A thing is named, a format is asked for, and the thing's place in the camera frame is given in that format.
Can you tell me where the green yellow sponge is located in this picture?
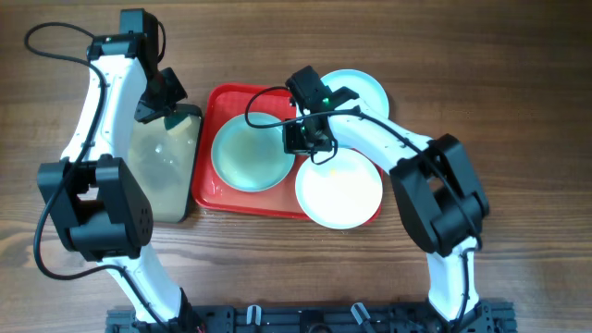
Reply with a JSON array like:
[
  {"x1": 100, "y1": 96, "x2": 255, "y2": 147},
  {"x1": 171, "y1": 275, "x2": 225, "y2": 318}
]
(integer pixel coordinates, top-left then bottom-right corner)
[{"x1": 164, "y1": 113, "x2": 192, "y2": 136}]

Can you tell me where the white plate bottom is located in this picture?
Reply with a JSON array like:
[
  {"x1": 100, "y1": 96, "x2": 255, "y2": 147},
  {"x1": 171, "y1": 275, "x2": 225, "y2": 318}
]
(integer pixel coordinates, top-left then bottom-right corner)
[{"x1": 295, "y1": 149, "x2": 383, "y2": 229}]

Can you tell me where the light blue plate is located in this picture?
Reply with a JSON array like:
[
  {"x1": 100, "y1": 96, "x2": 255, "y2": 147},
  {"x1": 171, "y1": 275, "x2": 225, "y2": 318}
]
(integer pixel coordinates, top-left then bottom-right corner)
[
  {"x1": 318, "y1": 68, "x2": 390, "y2": 150},
  {"x1": 211, "y1": 112, "x2": 295, "y2": 192}
]

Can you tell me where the light blue plate top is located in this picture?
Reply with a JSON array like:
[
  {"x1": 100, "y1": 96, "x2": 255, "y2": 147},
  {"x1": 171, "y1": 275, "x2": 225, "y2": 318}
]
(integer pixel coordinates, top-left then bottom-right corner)
[{"x1": 318, "y1": 68, "x2": 390, "y2": 150}]

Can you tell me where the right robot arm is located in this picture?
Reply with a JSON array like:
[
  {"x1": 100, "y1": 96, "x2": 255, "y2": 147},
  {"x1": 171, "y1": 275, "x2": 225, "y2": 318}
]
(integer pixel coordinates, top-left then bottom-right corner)
[{"x1": 283, "y1": 66, "x2": 489, "y2": 326}]

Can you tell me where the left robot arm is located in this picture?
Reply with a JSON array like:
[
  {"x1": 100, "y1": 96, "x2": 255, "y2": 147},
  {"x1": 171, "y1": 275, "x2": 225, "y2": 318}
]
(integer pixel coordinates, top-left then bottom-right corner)
[{"x1": 37, "y1": 8, "x2": 204, "y2": 332}]

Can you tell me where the red plastic tray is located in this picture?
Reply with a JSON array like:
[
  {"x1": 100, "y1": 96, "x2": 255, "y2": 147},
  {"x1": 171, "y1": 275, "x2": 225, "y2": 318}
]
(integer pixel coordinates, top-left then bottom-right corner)
[{"x1": 191, "y1": 82, "x2": 384, "y2": 221}]

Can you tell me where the black metal sponge tray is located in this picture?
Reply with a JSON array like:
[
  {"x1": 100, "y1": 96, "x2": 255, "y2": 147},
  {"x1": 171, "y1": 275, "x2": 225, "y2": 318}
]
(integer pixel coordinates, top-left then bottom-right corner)
[{"x1": 128, "y1": 104, "x2": 203, "y2": 223}]

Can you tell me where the right black cable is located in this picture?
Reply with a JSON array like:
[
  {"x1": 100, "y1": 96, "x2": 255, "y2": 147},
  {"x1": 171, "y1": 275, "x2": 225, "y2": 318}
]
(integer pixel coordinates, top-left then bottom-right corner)
[{"x1": 243, "y1": 85, "x2": 485, "y2": 325}]

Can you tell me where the black cable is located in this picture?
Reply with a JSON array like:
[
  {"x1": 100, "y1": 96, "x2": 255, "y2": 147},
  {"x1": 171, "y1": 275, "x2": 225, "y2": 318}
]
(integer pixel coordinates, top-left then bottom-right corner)
[
  {"x1": 243, "y1": 85, "x2": 485, "y2": 325},
  {"x1": 23, "y1": 21, "x2": 167, "y2": 327}
]

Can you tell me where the left black cable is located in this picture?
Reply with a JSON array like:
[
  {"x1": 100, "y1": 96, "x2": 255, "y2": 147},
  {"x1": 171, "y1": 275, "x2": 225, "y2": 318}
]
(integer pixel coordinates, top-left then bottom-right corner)
[{"x1": 23, "y1": 21, "x2": 167, "y2": 327}]

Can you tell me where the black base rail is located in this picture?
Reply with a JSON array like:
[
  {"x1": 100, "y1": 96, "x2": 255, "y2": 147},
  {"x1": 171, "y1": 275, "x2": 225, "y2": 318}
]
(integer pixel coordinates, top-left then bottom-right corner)
[{"x1": 105, "y1": 301, "x2": 518, "y2": 333}]

